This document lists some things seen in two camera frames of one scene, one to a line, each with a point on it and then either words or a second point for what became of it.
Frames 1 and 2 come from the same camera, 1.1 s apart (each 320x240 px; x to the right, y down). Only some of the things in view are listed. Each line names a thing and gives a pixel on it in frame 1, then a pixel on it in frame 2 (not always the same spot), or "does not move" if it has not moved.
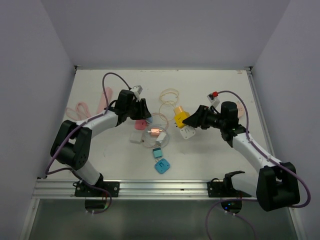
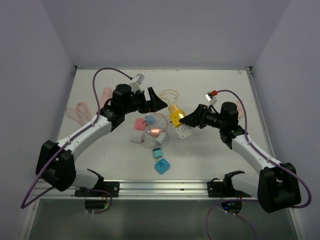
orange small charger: (155, 132) does not move
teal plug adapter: (157, 152) does not move
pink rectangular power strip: (103, 104) does not move
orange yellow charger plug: (178, 110) -> (172, 108)
